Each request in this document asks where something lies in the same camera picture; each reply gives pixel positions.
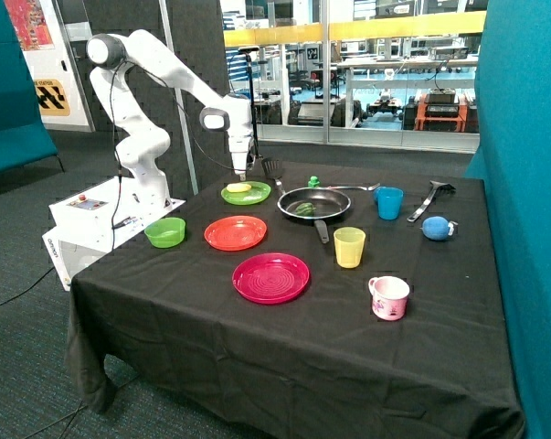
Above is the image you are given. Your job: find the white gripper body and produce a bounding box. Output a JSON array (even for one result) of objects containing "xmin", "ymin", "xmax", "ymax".
[{"xmin": 228, "ymin": 135, "xmax": 255, "ymax": 176}]

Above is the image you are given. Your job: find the yellow toy vegetable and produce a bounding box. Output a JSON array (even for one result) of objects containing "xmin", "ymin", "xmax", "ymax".
[{"xmin": 226, "ymin": 183, "xmax": 252, "ymax": 193}]

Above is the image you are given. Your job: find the green toy pepper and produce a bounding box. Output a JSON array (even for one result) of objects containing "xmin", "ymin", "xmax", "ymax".
[{"xmin": 294, "ymin": 202, "xmax": 315, "ymax": 217}]

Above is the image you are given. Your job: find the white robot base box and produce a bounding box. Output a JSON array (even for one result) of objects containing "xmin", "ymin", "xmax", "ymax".
[{"xmin": 42, "ymin": 177, "xmax": 184, "ymax": 291}]

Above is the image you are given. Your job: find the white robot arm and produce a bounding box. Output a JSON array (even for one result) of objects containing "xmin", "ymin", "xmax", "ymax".
[{"xmin": 87, "ymin": 29, "xmax": 254, "ymax": 208}]

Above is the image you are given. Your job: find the green plastic plate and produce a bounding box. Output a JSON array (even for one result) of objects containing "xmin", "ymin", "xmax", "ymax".
[{"xmin": 220, "ymin": 181, "xmax": 271, "ymax": 206}]

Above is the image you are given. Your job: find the black slotted spatula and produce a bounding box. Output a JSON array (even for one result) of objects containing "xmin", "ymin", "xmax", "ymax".
[{"xmin": 261, "ymin": 157, "xmax": 285, "ymax": 197}]

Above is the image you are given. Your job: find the orange plastic plate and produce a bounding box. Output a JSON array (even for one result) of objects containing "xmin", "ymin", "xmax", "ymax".
[{"xmin": 204, "ymin": 215, "xmax": 267, "ymax": 252}]

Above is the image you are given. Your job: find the small green toy bottle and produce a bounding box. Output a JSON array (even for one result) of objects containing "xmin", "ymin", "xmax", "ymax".
[{"xmin": 308, "ymin": 176, "xmax": 321, "ymax": 188}]

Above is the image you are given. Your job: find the black frying pan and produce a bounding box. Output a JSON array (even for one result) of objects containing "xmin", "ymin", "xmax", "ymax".
[{"xmin": 277, "ymin": 187, "xmax": 352, "ymax": 244}]

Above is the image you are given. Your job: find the green plastic bowl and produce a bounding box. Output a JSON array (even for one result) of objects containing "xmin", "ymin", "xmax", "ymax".
[{"xmin": 144, "ymin": 217, "xmax": 186, "ymax": 249}]

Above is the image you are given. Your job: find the pink plastic plate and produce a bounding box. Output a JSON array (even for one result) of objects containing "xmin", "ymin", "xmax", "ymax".
[{"xmin": 232, "ymin": 252, "xmax": 311, "ymax": 305}]

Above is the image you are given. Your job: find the yellow plastic cup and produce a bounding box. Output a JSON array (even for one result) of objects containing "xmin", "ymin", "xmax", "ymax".
[{"xmin": 334, "ymin": 227, "xmax": 366, "ymax": 269}]

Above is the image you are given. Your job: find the metal serving fork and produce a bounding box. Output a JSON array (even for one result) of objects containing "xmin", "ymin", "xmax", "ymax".
[{"xmin": 326, "ymin": 183, "xmax": 381, "ymax": 192}]

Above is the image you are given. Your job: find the black tablecloth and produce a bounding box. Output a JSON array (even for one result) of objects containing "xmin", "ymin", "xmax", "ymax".
[{"xmin": 66, "ymin": 163, "xmax": 526, "ymax": 438}]

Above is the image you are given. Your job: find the blue plastic cup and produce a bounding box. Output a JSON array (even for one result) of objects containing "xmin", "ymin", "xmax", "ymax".
[{"xmin": 374, "ymin": 187, "xmax": 404, "ymax": 220}]

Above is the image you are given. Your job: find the pink printed mug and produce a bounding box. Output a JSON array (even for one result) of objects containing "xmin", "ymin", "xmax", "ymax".
[{"xmin": 368, "ymin": 276, "xmax": 410, "ymax": 321}]

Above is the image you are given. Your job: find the yellow black sign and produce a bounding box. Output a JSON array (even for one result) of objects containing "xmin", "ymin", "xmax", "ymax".
[{"xmin": 34, "ymin": 79, "xmax": 70, "ymax": 117}]

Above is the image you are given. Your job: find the blue round sponge brush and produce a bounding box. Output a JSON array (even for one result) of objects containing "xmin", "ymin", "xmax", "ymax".
[{"xmin": 421, "ymin": 216, "xmax": 458, "ymax": 241}]

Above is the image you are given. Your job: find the teal sofa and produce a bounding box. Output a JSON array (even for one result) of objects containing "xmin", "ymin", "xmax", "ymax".
[{"xmin": 0, "ymin": 1, "xmax": 58, "ymax": 173}]

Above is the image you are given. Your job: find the red poster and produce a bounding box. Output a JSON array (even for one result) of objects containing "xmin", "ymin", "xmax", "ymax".
[{"xmin": 4, "ymin": 0, "xmax": 55, "ymax": 52}]

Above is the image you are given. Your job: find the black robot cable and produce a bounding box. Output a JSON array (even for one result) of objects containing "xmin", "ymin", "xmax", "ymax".
[{"xmin": 110, "ymin": 59, "xmax": 239, "ymax": 230}]

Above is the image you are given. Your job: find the teal partition wall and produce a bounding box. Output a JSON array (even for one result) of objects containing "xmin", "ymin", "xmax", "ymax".
[{"xmin": 466, "ymin": 1, "xmax": 551, "ymax": 438}]

